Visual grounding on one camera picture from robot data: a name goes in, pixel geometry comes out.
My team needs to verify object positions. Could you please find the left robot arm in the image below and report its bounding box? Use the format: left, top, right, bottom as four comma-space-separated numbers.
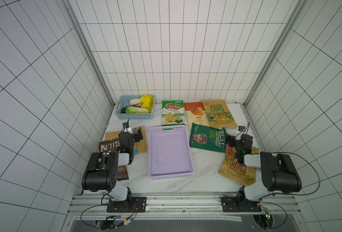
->
82, 123, 145, 212

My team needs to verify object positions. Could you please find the beige red cassava chips bag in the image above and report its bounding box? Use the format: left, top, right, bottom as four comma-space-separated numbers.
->
184, 102, 210, 131

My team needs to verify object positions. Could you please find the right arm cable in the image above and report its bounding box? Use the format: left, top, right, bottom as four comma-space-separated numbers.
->
257, 152, 321, 230

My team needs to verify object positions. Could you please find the green Chuba cassava chips bag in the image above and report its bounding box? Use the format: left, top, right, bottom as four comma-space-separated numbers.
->
161, 100, 185, 126

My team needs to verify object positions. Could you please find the sour cream onion chips bag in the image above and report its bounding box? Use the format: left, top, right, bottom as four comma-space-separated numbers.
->
202, 100, 237, 129

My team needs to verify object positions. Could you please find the blue plastic basket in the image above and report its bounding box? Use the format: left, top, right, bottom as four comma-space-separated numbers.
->
116, 95, 155, 120

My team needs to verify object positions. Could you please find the purple eggplant toy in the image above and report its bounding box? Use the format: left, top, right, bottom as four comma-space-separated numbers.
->
121, 106, 140, 114

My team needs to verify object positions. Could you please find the aluminium rail frame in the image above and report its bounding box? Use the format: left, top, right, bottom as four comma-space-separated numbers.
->
62, 192, 307, 232

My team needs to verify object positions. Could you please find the purple plastic basket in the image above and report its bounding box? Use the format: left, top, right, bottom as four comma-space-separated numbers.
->
148, 125, 194, 179

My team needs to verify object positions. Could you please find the brown Kettle sea salt bag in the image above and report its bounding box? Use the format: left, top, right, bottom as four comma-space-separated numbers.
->
99, 138, 129, 181

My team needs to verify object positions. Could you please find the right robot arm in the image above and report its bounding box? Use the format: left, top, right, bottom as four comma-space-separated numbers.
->
225, 134, 302, 212

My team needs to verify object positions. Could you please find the blue salt chips bag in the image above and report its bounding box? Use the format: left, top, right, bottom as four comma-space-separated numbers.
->
105, 126, 147, 155

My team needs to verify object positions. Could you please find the balsamico tomato chips bag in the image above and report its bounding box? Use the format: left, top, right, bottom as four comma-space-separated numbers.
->
218, 145, 257, 186

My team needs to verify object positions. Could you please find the yellow lettuce toy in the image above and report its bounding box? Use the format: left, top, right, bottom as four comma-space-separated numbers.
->
140, 95, 154, 113

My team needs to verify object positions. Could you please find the green Real chips bag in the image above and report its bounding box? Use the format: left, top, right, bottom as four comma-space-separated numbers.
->
189, 123, 227, 153

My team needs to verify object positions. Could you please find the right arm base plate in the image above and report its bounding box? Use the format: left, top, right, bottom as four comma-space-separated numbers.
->
219, 195, 262, 213

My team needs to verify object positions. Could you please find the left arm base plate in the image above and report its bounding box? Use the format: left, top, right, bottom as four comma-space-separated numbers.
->
106, 197, 147, 213

